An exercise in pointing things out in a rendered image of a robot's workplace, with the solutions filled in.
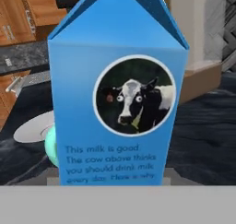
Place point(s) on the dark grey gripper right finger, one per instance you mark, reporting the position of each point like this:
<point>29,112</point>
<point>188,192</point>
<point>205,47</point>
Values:
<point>172,176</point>

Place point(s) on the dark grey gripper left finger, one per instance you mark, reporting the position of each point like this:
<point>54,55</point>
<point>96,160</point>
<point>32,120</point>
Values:
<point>50,174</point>

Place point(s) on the blue milk carton with cow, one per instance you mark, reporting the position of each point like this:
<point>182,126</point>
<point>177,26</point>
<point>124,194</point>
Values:
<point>83,89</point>

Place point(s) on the mint green coffee cup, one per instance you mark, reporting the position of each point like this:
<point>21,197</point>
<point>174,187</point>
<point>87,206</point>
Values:
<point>50,144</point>

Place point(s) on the white saucer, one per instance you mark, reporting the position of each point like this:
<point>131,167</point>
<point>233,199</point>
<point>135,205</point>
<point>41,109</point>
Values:
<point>32,129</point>

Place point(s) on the wooden drawer front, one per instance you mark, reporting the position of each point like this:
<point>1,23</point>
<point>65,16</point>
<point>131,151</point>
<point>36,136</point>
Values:
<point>6,101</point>

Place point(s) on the tan wooden cabinet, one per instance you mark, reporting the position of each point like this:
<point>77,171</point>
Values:
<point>199,80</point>

